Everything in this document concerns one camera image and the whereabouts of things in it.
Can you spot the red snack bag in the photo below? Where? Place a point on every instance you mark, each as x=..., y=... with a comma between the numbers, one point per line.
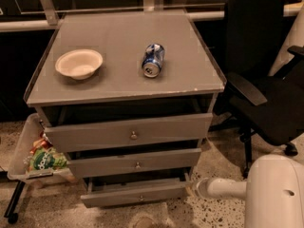
x=42, y=142

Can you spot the grey bottom drawer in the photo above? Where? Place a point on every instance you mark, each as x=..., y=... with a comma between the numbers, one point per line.
x=136, y=192

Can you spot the green snack bag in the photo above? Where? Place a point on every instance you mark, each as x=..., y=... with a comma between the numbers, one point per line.
x=44, y=159

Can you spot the grey top drawer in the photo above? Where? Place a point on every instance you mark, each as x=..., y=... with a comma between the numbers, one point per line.
x=89, y=136

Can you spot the metal rail with brackets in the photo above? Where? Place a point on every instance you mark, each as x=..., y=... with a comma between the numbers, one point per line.
x=27, y=15

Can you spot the grey drawer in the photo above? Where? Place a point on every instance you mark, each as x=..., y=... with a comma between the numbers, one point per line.
x=134, y=163
x=136, y=192
x=89, y=136

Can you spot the blue soda can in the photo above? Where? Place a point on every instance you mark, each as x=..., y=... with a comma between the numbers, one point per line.
x=153, y=60

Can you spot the clear plastic side bin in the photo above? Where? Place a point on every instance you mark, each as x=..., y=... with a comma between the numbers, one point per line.
x=19, y=166

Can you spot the grey middle drawer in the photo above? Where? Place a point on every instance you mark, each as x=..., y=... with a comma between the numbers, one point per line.
x=134, y=163

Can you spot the black cart leg with caster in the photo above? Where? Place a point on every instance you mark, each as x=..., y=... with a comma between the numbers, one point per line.
x=10, y=213

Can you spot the grey drawer cabinet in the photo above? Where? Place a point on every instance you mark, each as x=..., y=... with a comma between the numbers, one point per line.
x=189, y=82

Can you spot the black office chair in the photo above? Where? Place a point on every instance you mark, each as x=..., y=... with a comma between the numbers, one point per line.
x=270, y=106

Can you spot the white paper bowl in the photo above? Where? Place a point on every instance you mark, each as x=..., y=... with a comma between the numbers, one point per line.
x=79, y=64

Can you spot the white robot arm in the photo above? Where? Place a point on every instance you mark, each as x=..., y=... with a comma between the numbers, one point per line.
x=273, y=192

